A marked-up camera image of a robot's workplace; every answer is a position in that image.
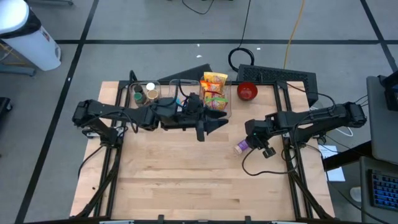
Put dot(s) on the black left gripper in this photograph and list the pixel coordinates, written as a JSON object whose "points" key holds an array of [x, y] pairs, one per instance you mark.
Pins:
{"points": [[180, 118]]}

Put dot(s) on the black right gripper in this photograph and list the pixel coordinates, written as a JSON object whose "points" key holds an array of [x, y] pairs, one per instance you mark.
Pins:
{"points": [[258, 130]]}

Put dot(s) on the yellow green ramen packet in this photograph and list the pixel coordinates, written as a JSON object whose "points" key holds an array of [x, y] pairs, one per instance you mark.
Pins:
{"points": [[216, 103]]}

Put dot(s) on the purple label spice jar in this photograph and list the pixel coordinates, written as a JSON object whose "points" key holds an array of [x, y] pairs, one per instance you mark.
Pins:
{"points": [[241, 147]]}

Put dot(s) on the orange ramen packet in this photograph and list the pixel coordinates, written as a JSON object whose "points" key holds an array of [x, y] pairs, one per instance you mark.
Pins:
{"points": [[211, 86]]}

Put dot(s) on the yellow Maruchan ramen packet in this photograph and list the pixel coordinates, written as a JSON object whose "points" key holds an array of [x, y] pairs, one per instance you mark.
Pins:
{"points": [[215, 77]]}

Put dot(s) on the gold lid spice jar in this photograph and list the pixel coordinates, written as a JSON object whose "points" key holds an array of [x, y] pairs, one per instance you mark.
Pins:
{"points": [[152, 94]]}

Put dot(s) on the green spice jar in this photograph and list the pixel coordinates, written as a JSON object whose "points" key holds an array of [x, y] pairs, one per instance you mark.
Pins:
{"points": [[138, 97]]}

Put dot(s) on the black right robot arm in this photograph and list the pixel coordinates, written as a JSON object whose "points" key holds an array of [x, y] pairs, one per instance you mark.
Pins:
{"points": [[317, 119]]}

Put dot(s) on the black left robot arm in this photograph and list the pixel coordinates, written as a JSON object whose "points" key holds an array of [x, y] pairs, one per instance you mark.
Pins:
{"points": [[102, 112]]}

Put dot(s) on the clear plastic bin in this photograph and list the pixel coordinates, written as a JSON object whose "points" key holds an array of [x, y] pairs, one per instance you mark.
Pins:
{"points": [[172, 88], [158, 90], [229, 102]]}

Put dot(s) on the red bowl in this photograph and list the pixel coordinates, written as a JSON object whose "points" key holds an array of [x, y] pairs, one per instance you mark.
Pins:
{"points": [[247, 91]]}

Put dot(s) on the black wedge panel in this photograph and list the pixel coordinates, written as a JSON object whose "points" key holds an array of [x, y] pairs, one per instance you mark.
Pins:
{"points": [[199, 73]]}

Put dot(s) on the black clamp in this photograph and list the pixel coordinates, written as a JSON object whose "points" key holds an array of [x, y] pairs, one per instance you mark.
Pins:
{"points": [[160, 218], [247, 219]]}

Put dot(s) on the black perforated panel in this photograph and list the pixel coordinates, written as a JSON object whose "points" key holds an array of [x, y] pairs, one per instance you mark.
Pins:
{"points": [[280, 74]]}

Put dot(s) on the white paper sheet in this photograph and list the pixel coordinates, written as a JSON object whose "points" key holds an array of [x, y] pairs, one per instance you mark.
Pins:
{"points": [[334, 174]]}

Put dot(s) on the black support beam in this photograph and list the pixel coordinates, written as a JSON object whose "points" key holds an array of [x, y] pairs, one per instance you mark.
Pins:
{"points": [[345, 157]]}

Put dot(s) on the white computer mouse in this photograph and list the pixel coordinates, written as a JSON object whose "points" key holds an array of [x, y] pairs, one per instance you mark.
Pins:
{"points": [[355, 194]]}

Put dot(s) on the grey keyboard table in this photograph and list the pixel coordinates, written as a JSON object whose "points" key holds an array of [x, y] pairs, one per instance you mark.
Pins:
{"points": [[364, 186]]}

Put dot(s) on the grey desk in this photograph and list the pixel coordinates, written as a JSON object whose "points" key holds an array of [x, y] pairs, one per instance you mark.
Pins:
{"points": [[385, 124]]}

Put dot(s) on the backlit keyboard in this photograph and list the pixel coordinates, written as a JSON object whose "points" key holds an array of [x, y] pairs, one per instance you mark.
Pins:
{"points": [[385, 189]]}

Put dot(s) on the black device on desk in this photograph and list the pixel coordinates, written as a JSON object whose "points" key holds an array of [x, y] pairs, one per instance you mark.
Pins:
{"points": [[391, 93]]}

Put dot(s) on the white trash bin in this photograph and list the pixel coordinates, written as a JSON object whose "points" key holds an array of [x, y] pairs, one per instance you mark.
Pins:
{"points": [[28, 40]]}

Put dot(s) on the grey metal bracket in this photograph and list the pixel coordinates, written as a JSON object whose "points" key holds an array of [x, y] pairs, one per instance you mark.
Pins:
{"points": [[119, 132]]}

